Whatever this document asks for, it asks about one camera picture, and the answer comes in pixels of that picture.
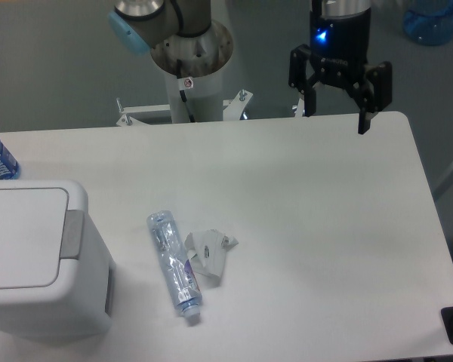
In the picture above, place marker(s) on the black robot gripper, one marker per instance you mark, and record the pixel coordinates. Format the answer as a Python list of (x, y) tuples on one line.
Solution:
[(339, 37)]

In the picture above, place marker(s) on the grey robot arm with blue cap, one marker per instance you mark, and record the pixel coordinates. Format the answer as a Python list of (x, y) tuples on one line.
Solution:
[(141, 25)]

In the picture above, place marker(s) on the white trash can body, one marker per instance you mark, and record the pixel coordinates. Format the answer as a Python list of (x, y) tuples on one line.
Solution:
[(78, 302)]

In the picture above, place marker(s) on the white trash can lid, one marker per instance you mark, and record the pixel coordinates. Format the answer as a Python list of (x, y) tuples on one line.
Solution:
[(31, 231)]

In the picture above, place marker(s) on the large blue water jug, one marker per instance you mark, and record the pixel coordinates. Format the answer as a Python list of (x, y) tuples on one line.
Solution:
[(429, 23)]

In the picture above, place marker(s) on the crumpled white paper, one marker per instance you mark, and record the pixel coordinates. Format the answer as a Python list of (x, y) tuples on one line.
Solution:
[(207, 251)]

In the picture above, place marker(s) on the empty clear plastic bottle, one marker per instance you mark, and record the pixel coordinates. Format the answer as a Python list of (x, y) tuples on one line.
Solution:
[(175, 264)]

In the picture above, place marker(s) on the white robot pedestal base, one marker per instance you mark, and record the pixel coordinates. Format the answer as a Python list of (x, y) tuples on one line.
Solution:
[(193, 72)]

